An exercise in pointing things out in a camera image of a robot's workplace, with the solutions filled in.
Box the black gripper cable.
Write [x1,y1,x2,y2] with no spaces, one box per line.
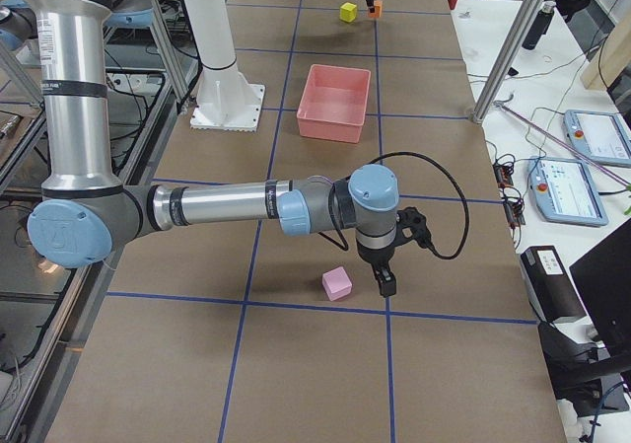
[319,152,471,259]

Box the blue teach pendant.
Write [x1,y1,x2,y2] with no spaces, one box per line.
[527,157,608,227]
[563,110,630,168]

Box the pink foam block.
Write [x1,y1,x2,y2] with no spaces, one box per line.
[321,266,352,301]

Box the orange foam block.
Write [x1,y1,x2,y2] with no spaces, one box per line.
[367,0,383,20]

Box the yellow foam block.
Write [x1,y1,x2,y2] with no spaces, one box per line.
[339,2,358,24]

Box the aluminium frame post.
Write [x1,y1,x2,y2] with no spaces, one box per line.
[470,0,543,124]

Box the near blue teach pendant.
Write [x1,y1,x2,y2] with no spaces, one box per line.
[527,157,608,227]

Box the pink plastic bin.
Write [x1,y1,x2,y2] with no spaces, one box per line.
[297,64,372,144]

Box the black box with label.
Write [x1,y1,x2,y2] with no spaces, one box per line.
[520,246,587,325]

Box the far blue teach pendant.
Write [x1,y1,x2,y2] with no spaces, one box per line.
[563,110,630,168]

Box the black monitor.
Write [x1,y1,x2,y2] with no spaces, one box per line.
[570,220,630,354]

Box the white camera stand post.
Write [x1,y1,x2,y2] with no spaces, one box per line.
[183,0,265,132]

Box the black water bottle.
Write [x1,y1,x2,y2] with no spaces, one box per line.
[522,0,556,50]

